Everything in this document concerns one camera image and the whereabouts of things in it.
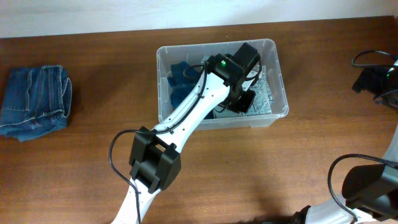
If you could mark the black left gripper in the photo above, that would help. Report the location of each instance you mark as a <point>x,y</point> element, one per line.
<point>245,105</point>

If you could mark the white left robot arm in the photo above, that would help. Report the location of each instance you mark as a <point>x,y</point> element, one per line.
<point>155,155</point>

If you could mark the dark blue folded jeans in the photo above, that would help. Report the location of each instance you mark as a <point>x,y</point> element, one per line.
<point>37,101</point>

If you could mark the clear plastic storage bin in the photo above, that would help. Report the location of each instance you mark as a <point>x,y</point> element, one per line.
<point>274,96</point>

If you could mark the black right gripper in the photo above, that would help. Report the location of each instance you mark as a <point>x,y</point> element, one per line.
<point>370,81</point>

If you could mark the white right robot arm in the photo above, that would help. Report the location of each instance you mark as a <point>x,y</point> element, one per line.
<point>369,192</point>

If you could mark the teal garment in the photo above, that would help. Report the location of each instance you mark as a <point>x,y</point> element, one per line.
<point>181,85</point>

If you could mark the light blue jeans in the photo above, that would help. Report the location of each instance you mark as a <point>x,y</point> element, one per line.
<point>262,101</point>

